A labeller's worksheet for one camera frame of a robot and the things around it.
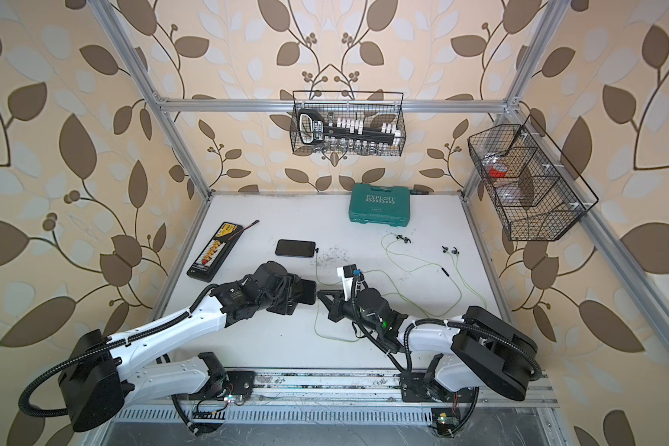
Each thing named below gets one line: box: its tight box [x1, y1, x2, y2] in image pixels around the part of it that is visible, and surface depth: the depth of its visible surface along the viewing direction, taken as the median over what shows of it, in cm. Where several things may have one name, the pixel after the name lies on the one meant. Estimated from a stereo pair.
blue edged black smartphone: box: [275, 238, 316, 258], surface depth 106 cm
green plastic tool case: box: [348, 183, 411, 227], surface depth 113 cm
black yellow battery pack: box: [186, 220, 261, 283], surface depth 101 cm
